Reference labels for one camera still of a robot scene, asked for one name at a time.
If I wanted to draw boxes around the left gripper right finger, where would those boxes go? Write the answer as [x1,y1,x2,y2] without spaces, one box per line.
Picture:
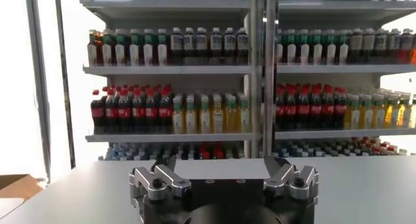
[263,156,320,205]

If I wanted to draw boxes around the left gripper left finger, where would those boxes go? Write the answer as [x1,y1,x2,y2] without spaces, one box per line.
[129,156,192,210]

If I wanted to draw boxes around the pale yellow juice bottle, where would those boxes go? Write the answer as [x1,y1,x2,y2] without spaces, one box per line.
[211,94,224,134]
[199,95,211,134]
[172,95,185,134]
[225,95,237,133]
[185,95,198,134]
[239,95,250,133]

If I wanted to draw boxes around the grey metal shelf unit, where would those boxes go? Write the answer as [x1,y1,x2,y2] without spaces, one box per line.
[262,0,416,158]
[79,0,263,161]

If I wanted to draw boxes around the dark tea bottle green neck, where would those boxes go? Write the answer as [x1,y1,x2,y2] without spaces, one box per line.
[142,29,155,66]
[276,29,284,64]
[129,29,141,67]
[337,29,350,65]
[114,29,127,67]
[311,29,324,65]
[157,29,168,66]
[101,29,113,67]
[298,29,311,65]
[324,29,337,65]
[285,29,298,65]

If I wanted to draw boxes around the dark bottle white blue label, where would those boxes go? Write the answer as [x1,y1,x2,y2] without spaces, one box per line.
[195,27,209,66]
[223,27,237,66]
[236,27,250,66]
[374,28,388,64]
[209,27,223,66]
[183,27,196,66]
[170,27,184,66]
[387,28,402,64]

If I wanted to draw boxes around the black slanted pole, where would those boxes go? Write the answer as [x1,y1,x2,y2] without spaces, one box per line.
[53,0,77,169]

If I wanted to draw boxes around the open cardboard box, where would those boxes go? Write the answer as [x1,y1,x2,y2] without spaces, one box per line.
[0,174,45,199]

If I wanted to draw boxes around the red drink bottle white label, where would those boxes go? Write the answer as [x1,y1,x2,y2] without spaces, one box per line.
[409,33,416,66]
[86,29,99,67]
[399,28,414,65]

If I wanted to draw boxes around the dark bottle beige label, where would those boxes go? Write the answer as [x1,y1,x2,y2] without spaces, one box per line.
[349,28,363,64]
[361,28,376,64]

